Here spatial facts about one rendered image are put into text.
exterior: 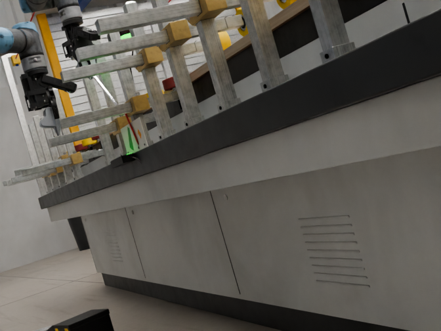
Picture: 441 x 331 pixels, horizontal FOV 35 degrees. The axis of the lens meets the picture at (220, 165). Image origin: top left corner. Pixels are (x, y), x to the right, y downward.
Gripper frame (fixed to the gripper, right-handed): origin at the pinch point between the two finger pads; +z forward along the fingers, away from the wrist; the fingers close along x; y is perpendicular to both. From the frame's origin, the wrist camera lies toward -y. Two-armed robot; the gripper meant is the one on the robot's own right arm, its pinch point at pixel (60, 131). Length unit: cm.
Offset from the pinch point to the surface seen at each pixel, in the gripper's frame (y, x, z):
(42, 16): -166, -768, -247
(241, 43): -45, 49, -7
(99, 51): -5, 52, -12
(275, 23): -45, 71, -6
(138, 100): -26.2, 5.2, -3.3
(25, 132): -27, -259, -33
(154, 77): -27.3, 23.0, -6.5
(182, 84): -26, 48, 1
